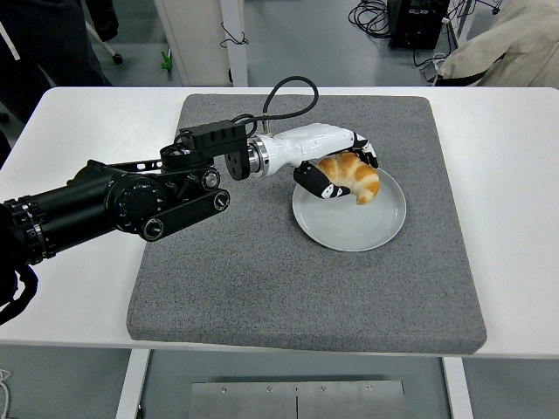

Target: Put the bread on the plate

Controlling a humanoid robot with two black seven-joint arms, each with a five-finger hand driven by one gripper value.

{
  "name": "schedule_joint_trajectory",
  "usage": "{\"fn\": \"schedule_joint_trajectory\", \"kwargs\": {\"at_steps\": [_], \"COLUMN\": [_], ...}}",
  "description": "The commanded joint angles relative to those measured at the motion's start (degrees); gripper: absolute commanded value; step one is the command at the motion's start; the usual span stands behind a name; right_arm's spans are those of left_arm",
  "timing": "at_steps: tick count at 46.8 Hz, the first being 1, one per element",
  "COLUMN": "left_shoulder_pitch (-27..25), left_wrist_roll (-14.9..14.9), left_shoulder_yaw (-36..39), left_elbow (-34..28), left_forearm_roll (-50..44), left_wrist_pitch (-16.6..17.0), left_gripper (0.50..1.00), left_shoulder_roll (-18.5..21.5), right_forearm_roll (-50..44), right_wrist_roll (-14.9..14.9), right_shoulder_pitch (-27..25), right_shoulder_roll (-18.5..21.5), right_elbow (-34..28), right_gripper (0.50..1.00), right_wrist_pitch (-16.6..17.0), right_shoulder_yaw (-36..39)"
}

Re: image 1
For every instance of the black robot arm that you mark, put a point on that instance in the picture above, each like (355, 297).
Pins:
(87, 205)

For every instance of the white chair base with caster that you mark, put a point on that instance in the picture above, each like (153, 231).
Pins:
(105, 43)

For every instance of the small green object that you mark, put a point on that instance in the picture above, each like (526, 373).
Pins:
(166, 61)

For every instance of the golden brown croissant bread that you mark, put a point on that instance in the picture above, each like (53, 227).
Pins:
(362, 179)

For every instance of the white square column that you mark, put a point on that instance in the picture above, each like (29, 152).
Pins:
(238, 65)

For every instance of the person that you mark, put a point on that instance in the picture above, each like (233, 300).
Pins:
(43, 43)

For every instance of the white cabinet panel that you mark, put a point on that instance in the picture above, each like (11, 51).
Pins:
(192, 35)

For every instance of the beige cloth cover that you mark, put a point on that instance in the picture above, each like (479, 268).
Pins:
(515, 48)

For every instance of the white table leg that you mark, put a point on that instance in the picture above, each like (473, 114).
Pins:
(458, 388)
(131, 384)

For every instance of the grey power strip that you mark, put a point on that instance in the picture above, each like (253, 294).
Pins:
(430, 73)

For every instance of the grey speckled foam mat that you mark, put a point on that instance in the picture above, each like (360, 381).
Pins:
(262, 288)

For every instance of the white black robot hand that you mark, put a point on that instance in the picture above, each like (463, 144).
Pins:
(305, 142)

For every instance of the black computer case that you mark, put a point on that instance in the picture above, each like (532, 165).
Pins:
(415, 26)

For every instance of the white desk leg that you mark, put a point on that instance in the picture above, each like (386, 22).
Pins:
(464, 22)

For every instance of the grey round plate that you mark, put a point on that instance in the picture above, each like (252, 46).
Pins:
(349, 227)

